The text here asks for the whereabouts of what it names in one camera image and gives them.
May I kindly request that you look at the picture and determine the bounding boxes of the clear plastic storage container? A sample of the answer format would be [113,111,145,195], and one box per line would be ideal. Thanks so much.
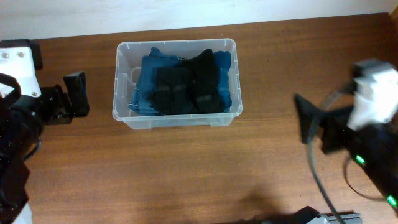
[112,39,243,129]

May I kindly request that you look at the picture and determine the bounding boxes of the dark blue jeans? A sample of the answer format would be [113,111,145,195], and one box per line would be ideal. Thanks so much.
[128,47,185,116]

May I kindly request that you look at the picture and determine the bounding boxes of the black bundle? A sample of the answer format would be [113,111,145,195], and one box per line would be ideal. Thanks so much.
[148,66,200,115]
[178,49,225,114]

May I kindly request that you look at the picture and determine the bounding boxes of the teal shirt bundle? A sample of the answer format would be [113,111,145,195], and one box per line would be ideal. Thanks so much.
[213,51,232,113]

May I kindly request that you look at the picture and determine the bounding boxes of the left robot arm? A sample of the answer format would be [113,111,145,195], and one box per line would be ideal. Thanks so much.
[1,39,90,223]

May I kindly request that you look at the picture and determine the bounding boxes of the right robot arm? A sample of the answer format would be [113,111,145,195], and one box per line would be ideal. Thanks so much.
[294,94,397,223]

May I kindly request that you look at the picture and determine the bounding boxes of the grey base clamp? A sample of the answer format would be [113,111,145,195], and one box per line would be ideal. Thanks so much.
[322,213,363,224]

